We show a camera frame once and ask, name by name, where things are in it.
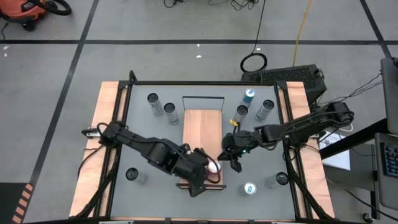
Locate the orange shop vacuum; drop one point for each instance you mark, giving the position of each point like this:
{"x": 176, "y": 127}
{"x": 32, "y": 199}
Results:
{"x": 21, "y": 9}

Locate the red Fanta soda can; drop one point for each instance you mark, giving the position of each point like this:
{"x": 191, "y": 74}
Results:
{"x": 214, "y": 167}

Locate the silver blue Red Bull can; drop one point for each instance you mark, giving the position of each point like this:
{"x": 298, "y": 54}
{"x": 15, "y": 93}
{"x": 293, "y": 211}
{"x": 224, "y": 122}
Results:
{"x": 248, "y": 95}
{"x": 249, "y": 188}

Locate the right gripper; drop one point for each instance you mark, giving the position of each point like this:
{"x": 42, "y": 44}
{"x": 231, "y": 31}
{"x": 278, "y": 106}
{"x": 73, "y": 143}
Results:
{"x": 237, "y": 143}

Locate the white Celsius energy can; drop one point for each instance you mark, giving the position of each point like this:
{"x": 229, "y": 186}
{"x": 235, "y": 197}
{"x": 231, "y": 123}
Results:
{"x": 171, "y": 115}
{"x": 136, "y": 176}
{"x": 242, "y": 110}
{"x": 276, "y": 180}
{"x": 264, "y": 112}
{"x": 155, "y": 107}

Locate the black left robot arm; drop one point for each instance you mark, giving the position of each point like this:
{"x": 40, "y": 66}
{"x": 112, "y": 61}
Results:
{"x": 155, "y": 152}

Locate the grey desk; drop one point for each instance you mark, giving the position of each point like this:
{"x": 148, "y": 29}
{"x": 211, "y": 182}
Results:
{"x": 385, "y": 193}

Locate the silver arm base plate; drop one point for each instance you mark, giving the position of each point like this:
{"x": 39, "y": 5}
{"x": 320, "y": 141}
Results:
{"x": 90, "y": 133}

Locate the black desk beam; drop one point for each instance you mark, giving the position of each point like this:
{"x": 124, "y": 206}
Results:
{"x": 354, "y": 138}

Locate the black caster wheel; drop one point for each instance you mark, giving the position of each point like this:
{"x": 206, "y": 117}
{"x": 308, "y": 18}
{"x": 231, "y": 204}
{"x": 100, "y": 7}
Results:
{"x": 367, "y": 217}

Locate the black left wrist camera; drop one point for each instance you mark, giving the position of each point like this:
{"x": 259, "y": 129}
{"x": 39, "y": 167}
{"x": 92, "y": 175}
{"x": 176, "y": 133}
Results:
{"x": 196, "y": 189}

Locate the black keyboard blue keys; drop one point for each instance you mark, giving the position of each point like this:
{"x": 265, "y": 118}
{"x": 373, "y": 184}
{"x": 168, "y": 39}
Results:
{"x": 390, "y": 158}

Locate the grey monitor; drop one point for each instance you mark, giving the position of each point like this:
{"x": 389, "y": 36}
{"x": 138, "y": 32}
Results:
{"x": 390, "y": 93}

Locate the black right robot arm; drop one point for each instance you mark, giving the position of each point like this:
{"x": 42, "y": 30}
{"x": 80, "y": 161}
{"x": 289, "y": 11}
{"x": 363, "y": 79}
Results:
{"x": 311, "y": 121}

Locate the white paper sheet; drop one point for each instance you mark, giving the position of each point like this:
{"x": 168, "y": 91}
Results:
{"x": 339, "y": 158}

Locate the black aluminium rig frame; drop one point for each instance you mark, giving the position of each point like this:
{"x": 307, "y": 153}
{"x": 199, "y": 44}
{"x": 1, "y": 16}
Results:
{"x": 202, "y": 83}

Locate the black orange striped floor mat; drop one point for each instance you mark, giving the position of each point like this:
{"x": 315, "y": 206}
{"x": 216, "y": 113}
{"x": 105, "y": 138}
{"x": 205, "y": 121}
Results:
{"x": 9, "y": 202}

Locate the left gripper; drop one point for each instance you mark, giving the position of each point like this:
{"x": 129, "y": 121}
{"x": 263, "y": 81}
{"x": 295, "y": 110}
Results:
{"x": 192, "y": 168}

